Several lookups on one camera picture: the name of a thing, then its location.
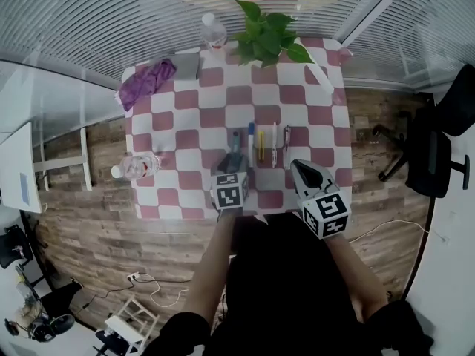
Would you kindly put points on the black office chair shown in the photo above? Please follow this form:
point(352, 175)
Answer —
point(434, 161)

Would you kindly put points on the yellow pen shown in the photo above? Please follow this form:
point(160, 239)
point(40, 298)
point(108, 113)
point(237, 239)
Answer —
point(261, 147)

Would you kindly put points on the teal utility knife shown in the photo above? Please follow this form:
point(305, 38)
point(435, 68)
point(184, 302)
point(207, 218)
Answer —
point(236, 145)

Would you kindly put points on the person's right forearm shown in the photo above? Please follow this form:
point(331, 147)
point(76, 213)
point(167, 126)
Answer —
point(356, 273)

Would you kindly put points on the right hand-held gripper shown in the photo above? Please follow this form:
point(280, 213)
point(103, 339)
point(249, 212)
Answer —
point(326, 213)

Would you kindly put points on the blue white pen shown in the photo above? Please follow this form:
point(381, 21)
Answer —
point(251, 145)

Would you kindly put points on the black headset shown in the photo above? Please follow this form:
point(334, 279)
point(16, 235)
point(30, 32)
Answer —
point(52, 328)

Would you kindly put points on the white wooden stool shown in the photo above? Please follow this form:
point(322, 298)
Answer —
point(122, 328)

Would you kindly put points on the purple cloth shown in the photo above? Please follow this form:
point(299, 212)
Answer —
point(146, 82)

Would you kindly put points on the white power strip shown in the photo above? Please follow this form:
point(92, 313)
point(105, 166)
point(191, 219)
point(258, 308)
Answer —
point(133, 276)

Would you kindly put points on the white side table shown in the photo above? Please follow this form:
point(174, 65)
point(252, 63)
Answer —
point(15, 161)

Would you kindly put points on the person's body in black clothing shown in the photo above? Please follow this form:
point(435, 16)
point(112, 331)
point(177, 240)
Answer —
point(282, 273)

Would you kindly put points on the checkered table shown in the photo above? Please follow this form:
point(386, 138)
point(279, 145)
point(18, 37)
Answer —
point(185, 102)

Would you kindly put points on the small black swivel chair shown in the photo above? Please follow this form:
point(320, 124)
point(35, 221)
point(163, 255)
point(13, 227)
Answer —
point(13, 247)

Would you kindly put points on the grey flat pad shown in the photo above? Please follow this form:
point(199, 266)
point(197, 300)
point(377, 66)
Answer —
point(187, 67)

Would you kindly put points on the clear plastic water bottle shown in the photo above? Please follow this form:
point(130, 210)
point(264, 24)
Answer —
point(137, 166)
point(213, 33)

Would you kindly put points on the green potted plant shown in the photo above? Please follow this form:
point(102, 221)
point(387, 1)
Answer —
point(267, 39)

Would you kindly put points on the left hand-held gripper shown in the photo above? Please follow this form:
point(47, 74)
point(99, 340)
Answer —
point(227, 195)

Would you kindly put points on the blue paper sheet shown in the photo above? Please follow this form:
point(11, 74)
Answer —
point(24, 188)

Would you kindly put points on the person's left forearm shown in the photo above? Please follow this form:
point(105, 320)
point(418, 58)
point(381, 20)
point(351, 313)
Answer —
point(211, 265)

